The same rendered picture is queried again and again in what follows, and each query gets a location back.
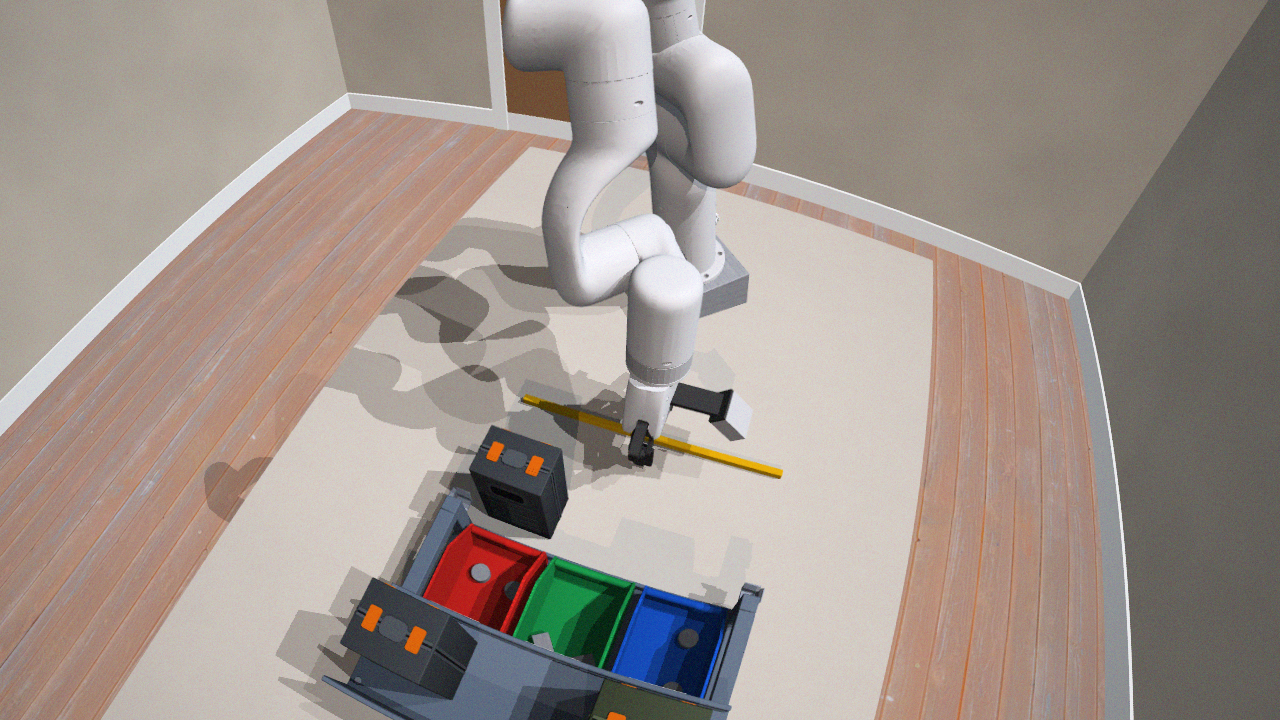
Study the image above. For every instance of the blue open bin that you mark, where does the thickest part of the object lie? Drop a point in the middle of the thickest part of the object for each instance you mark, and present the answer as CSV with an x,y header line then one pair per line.
x,y
653,654

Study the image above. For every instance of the dark blue metal shelf rack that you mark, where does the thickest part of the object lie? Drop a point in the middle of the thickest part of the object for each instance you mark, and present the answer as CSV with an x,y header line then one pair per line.
x,y
511,679

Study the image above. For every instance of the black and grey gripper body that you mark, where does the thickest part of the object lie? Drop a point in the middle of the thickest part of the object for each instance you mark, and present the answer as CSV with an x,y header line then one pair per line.
x,y
648,402

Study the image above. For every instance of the yellow bar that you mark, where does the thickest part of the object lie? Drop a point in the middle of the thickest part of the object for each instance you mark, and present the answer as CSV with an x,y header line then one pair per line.
x,y
662,441

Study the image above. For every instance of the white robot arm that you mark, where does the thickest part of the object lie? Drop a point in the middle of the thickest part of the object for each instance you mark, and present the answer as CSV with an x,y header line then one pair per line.
x,y
616,57

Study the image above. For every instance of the dark grey case with orange latches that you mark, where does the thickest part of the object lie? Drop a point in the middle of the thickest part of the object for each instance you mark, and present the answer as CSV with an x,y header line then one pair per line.
x,y
410,638

